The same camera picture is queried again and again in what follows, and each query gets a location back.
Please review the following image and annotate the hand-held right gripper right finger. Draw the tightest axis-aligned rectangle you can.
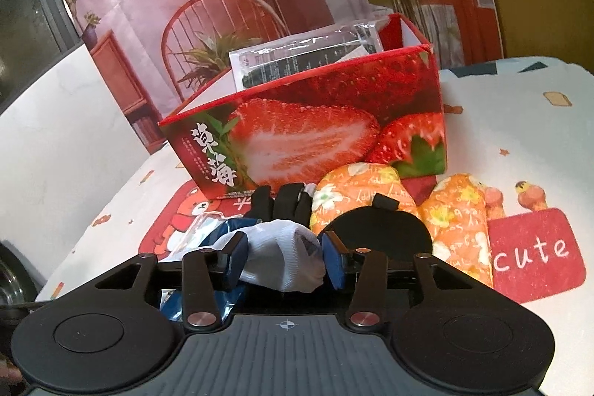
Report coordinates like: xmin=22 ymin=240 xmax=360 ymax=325
xmin=322 ymin=230 xmax=471 ymax=330

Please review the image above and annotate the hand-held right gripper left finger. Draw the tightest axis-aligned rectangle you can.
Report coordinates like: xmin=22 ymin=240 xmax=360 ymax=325
xmin=95 ymin=233 xmax=250 ymax=330

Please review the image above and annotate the dark blue cotton pad packet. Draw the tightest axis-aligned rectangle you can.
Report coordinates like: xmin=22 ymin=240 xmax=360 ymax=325
xmin=159 ymin=217 xmax=259 ymax=323

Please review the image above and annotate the white sock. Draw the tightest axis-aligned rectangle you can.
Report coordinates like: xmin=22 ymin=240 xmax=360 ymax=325
xmin=231 ymin=220 xmax=326 ymax=295

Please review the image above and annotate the red strawberry print box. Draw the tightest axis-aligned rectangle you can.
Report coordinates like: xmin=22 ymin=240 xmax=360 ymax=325
xmin=158 ymin=12 xmax=449 ymax=200

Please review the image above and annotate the clear packet with black contents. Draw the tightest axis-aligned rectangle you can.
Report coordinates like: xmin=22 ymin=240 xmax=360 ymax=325
xmin=229 ymin=19 xmax=387 ymax=92

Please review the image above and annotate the clear packet of blue face masks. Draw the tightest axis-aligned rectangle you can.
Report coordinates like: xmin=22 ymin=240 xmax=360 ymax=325
xmin=164 ymin=212 xmax=229 ymax=263

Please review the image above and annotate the black round pad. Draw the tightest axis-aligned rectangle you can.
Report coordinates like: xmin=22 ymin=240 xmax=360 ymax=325
xmin=333 ymin=193 xmax=434 ymax=260

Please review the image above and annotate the black glove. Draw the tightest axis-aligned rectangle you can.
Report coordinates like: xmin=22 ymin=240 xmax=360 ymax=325
xmin=244 ymin=183 xmax=319 ymax=223

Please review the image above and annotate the orange floral oven mitt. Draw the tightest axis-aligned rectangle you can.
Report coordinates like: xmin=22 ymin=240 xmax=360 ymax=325
xmin=309 ymin=163 xmax=495 ymax=288

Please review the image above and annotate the printed cartoon tablecloth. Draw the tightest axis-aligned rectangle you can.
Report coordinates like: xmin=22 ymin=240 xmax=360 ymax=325
xmin=35 ymin=55 xmax=594 ymax=396

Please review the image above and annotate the dark object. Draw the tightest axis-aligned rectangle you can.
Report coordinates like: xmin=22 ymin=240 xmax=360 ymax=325
xmin=0 ymin=239 xmax=46 ymax=319

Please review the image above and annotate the dark window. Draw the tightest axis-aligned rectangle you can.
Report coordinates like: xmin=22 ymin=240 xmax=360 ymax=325
xmin=0 ymin=0 xmax=85 ymax=115

